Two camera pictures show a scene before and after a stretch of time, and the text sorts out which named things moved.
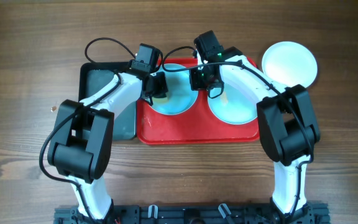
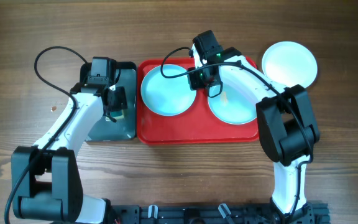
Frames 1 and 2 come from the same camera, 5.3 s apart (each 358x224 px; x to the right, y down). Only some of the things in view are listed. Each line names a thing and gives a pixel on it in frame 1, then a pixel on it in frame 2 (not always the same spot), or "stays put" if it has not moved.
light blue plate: [180, 97] stays put
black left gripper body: [158, 86] to [118, 101]
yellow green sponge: [161, 100] to [118, 114]
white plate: [288, 63] stays put
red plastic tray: [199, 124] stays put
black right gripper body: [202, 81] stays put
